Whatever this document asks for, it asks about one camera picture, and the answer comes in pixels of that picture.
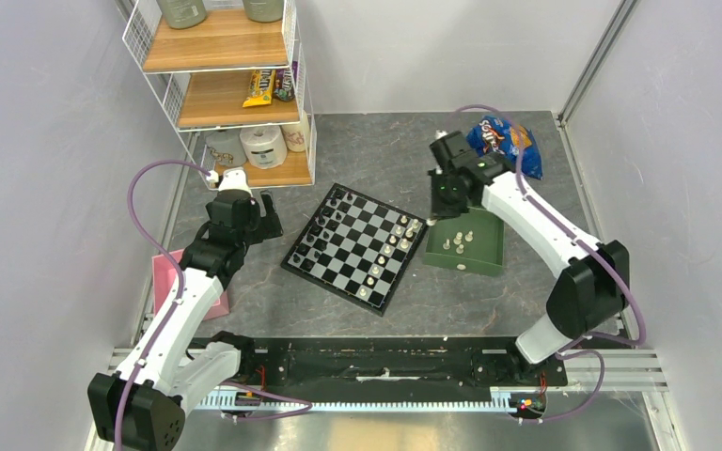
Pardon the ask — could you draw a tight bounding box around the white patterned mug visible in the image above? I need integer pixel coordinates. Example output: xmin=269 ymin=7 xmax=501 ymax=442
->
xmin=205 ymin=129 xmax=247 ymax=168

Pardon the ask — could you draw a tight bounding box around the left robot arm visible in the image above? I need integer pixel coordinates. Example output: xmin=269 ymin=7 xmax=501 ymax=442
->
xmin=87 ymin=168 xmax=282 ymax=450

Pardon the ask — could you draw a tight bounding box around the white cup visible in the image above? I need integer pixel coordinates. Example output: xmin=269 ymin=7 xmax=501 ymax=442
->
xmin=280 ymin=117 xmax=310 ymax=152

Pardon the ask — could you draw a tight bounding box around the aluminium frame rail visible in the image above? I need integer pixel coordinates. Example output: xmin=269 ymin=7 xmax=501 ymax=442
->
xmin=557 ymin=0 xmax=639 ymax=127

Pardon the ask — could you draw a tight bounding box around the yellow candy bag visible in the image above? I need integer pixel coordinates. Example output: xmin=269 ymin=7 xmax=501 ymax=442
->
xmin=243 ymin=69 xmax=276 ymax=108

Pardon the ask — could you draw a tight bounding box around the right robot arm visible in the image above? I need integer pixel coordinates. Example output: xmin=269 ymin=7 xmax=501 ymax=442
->
xmin=428 ymin=132 xmax=629 ymax=384

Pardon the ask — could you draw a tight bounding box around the green plastic tray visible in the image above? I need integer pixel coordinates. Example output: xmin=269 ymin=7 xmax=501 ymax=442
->
xmin=423 ymin=208 xmax=505 ymax=277

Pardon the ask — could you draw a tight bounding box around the pink plastic box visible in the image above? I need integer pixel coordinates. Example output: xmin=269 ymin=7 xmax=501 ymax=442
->
xmin=151 ymin=255 xmax=229 ymax=320

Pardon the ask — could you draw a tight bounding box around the green bottle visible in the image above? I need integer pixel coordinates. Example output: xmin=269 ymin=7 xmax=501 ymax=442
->
xmin=243 ymin=0 xmax=285 ymax=23
xmin=156 ymin=0 xmax=208 ymax=29

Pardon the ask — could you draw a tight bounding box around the blue chips bag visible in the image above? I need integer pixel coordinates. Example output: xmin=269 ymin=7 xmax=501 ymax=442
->
xmin=466 ymin=116 xmax=543 ymax=180

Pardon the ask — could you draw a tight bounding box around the brown candy bag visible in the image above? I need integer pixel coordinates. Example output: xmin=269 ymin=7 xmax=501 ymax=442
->
xmin=273 ymin=61 xmax=298 ymax=102

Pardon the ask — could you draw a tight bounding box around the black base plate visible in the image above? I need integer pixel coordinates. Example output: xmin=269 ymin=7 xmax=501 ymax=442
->
xmin=232 ymin=336 xmax=568 ymax=403

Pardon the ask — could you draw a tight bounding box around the white toilet paper roll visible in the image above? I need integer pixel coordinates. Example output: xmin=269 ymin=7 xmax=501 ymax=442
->
xmin=240 ymin=125 xmax=288 ymax=169

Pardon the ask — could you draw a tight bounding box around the white wire wooden shelf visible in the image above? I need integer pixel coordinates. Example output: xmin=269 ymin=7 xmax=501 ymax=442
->
xmin=122 ymin=1 xmax=317 ymax=188

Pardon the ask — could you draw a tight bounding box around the black white chessboard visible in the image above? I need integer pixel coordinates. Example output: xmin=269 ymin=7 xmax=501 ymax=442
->
xmin=281 ymin=183 xmax=428 ymax=316

